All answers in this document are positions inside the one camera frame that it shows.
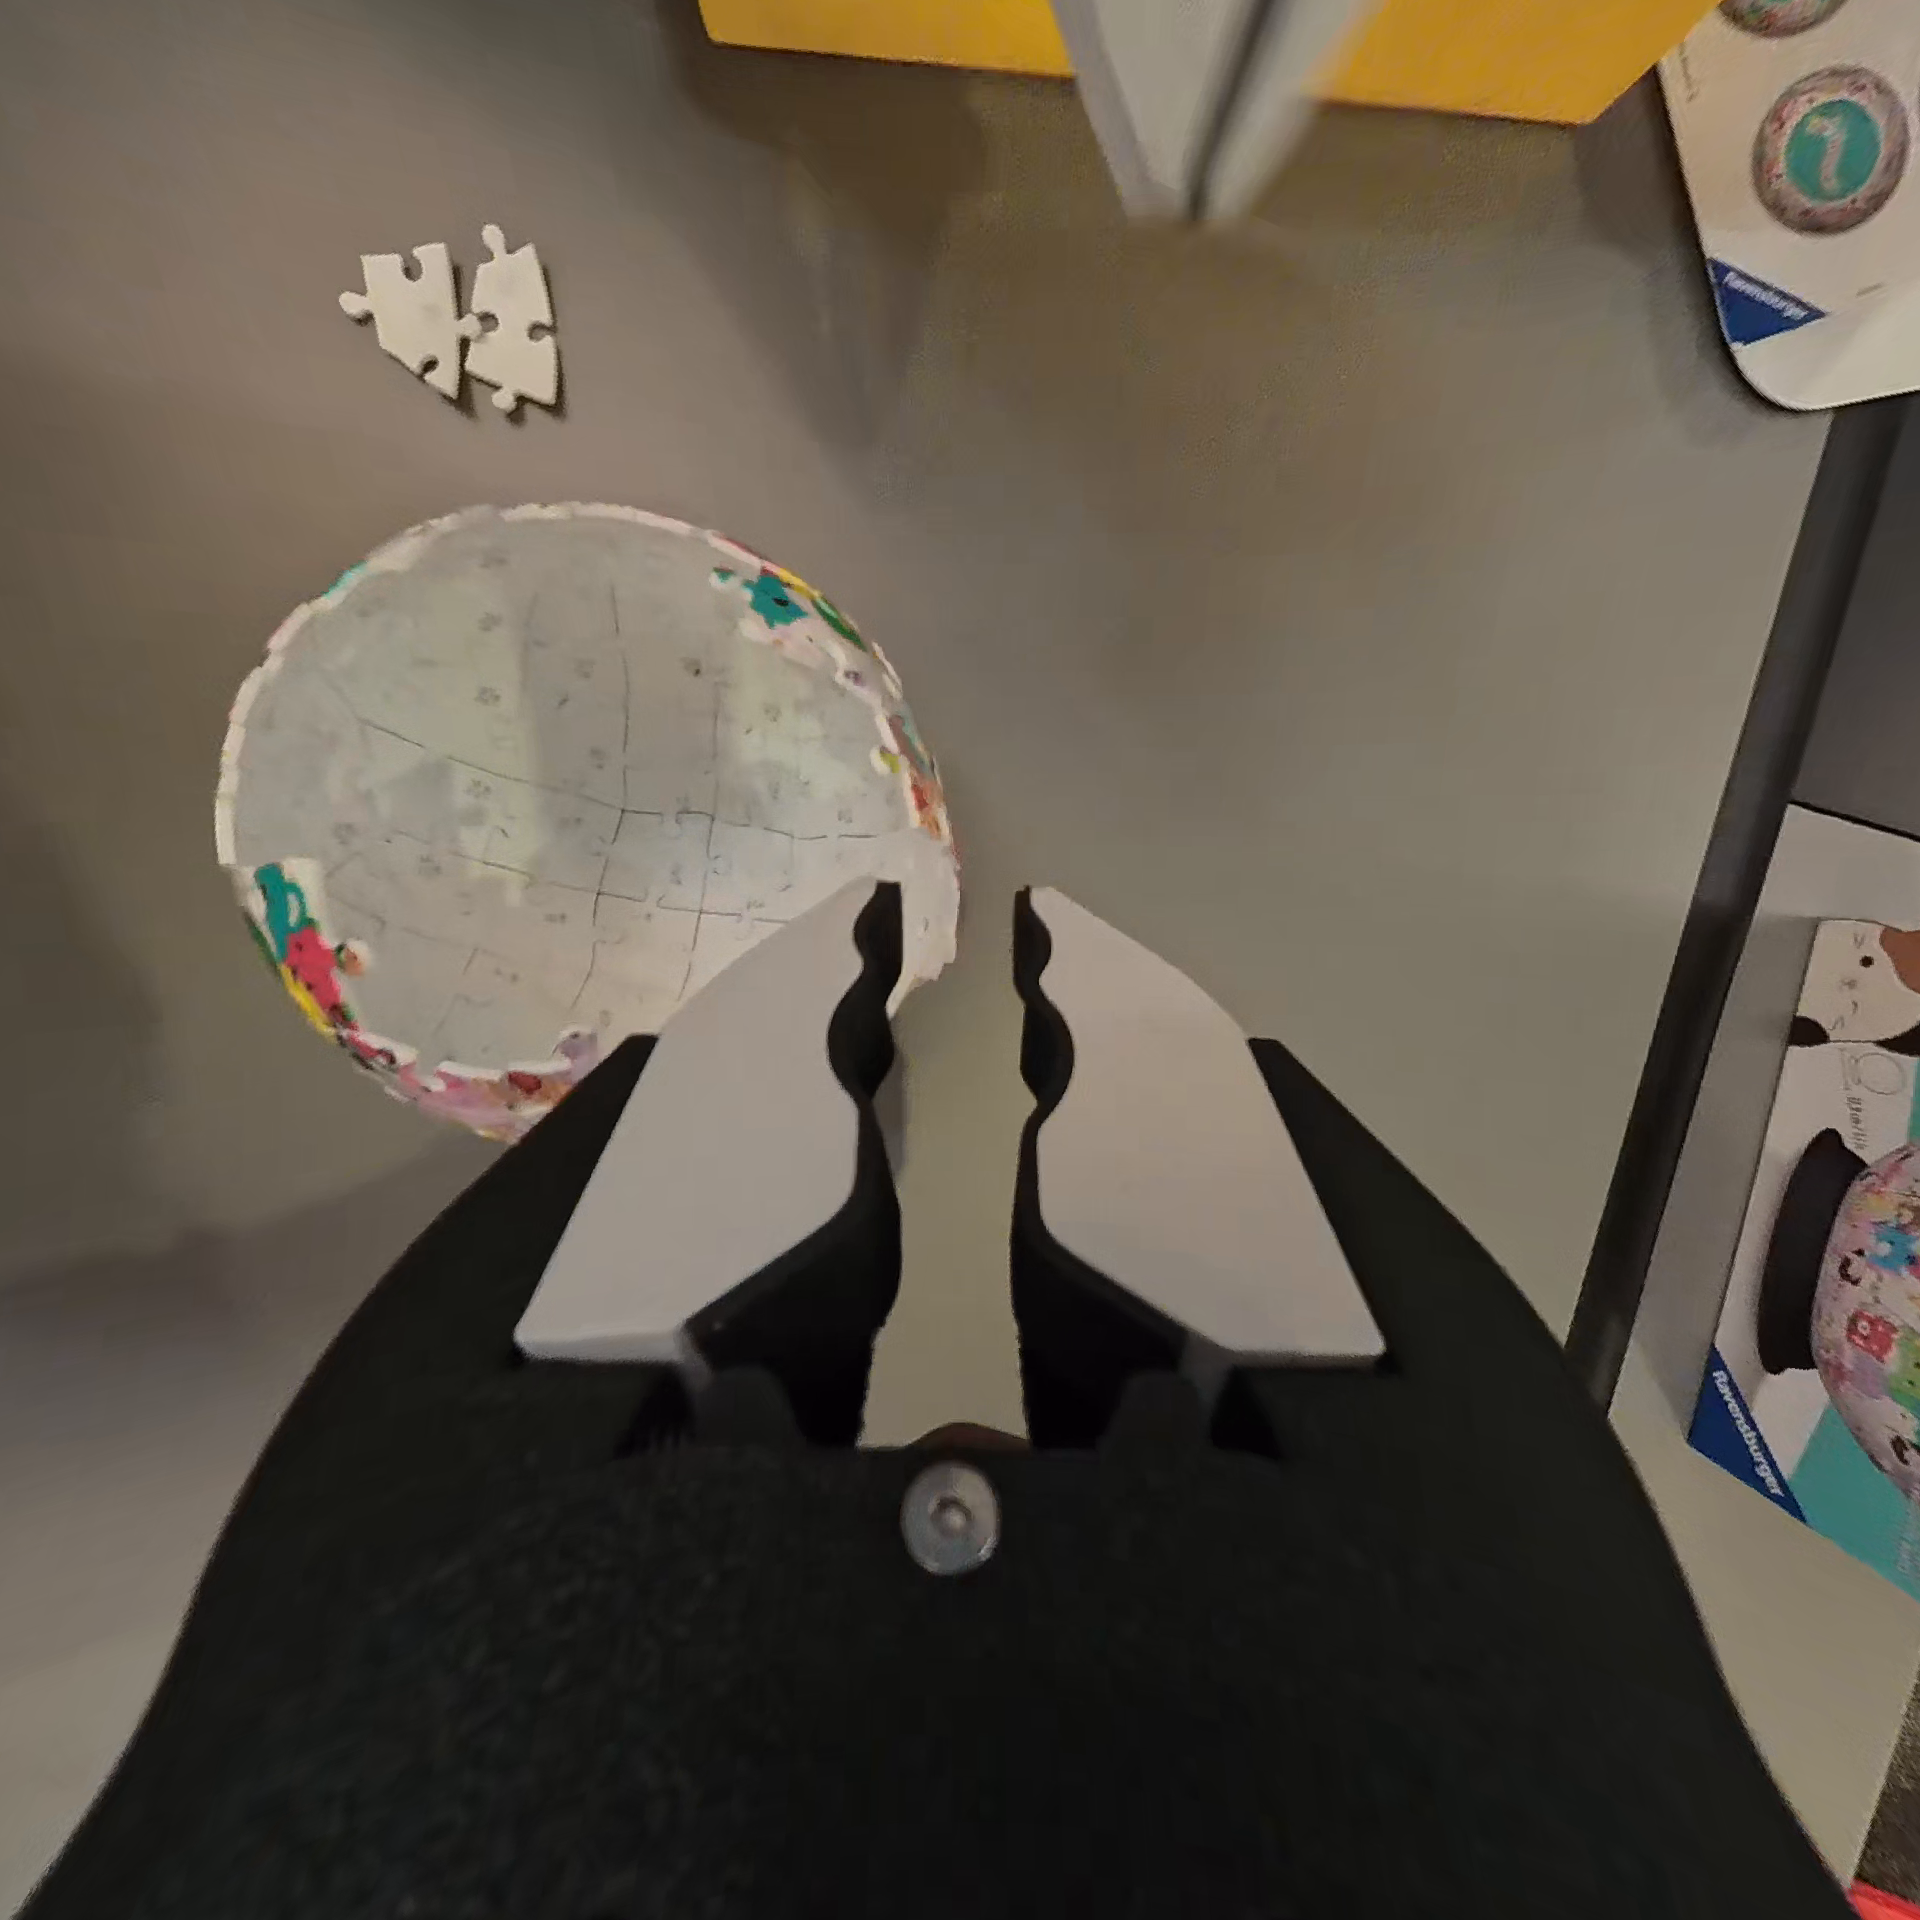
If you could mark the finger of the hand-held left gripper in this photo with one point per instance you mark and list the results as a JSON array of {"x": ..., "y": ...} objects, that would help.
[
  {"x": 1292, "y": 90},
  {"x": 1156, "y": 90}
]

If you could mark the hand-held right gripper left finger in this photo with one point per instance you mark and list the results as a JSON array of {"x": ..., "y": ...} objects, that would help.
[{"x": 706, "y": 1199}]

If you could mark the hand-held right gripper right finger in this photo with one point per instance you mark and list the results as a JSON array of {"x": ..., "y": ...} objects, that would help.
[{"x": 1199, "y": 1199}]

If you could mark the colourful puzzle ball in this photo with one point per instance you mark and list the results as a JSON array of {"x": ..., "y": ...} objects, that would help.
[{"x": 571, "y": 812}]

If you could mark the puzzle box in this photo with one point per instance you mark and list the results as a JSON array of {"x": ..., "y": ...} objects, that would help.
[{"x": 1832, "y": 1262}]

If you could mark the yellow plastic bin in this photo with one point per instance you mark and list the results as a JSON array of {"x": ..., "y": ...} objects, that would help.
[{"x": 901, "y": 54}]

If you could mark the sheet with round pictures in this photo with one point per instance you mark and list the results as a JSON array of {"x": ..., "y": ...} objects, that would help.
[{"x": 1815, "y": 211}]

